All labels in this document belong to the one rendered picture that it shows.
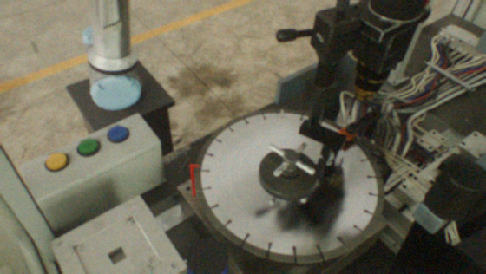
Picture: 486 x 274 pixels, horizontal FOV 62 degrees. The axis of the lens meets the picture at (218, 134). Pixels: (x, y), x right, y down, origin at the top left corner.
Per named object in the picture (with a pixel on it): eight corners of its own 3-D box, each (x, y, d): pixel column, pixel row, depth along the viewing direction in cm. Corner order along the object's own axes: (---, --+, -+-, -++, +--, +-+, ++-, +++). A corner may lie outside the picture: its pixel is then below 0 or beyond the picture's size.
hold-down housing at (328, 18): (312, 117, 69) (337, 12, 54) (297, 100, 72) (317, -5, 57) (338, 108, 71) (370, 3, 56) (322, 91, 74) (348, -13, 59)
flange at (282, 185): (270, 144, 81) (271, 136, 80) (324, 162, 78) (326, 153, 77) (250, 185, 75) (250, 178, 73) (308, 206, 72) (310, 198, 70)
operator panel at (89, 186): (57, 238, 90) (34, 201, 79) (41, 204, 96) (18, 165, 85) (167, 180, 100) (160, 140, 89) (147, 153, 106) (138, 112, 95)
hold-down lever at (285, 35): (298, 64, 60) (301, 48, 58) (272, 44, 63) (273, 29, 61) (336, 47, 63) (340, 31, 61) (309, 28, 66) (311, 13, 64)
